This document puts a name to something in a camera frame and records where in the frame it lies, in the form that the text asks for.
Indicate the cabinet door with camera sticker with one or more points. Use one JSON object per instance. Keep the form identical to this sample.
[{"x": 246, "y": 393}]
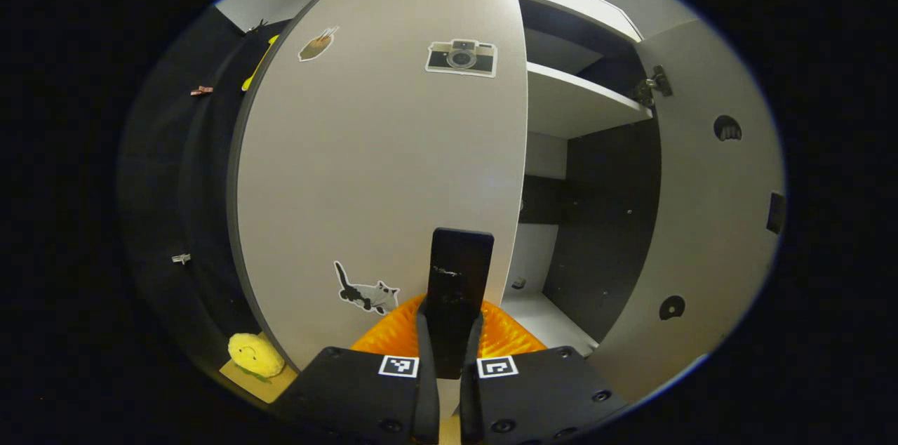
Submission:
[{"x": 365, "y": 164}]

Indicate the pink clip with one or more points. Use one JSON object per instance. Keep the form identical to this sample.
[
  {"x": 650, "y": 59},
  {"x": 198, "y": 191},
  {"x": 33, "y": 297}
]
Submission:
[{"x": 202, "y": 90}]

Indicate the black backdrop cloth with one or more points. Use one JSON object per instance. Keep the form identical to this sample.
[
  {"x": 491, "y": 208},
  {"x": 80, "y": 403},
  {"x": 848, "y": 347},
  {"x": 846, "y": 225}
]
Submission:
[{"x": 161, "y": 185}]

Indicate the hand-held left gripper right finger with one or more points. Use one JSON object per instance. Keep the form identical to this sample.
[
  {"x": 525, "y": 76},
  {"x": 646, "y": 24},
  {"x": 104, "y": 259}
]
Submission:
[{"x": 540, "y": 396}]

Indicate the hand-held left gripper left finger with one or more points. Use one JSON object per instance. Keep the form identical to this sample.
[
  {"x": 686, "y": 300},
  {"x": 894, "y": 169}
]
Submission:
[{"x": 358, "y": 396}]

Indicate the yellow plush toy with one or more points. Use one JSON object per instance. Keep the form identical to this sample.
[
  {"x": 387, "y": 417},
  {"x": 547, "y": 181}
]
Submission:
[{"x": 254, "y": 355}]

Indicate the black clip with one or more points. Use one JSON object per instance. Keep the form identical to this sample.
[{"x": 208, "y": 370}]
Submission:
[{"x": 256, "y": 25}]

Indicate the silver clip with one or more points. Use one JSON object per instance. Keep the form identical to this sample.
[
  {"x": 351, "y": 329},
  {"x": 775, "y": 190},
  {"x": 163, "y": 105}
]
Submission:
[{"x": 181, "y": 259}]

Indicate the cabinet door with headphone sticker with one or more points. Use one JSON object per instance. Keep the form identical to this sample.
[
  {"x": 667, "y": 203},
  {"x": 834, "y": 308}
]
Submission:
[{"x": 701, "y": 220}]

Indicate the beige double-door shoe cabinet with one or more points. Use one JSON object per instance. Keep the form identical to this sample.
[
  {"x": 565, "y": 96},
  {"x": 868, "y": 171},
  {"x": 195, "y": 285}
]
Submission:
[{"x": 561, "y": 108}]

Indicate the black door hinge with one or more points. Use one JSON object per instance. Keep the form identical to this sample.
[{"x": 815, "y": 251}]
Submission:
[{"x": 652, "y": 85}]

